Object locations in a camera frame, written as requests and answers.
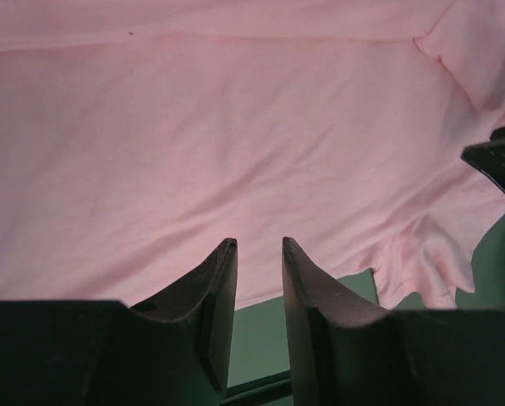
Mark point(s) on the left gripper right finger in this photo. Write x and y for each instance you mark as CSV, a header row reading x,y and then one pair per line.
x,y
345,350

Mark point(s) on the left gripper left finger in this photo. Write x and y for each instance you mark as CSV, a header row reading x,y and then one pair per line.
x,y
170,349

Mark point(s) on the pink t shirt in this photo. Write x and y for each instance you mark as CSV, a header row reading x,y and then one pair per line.
x,y
136,135

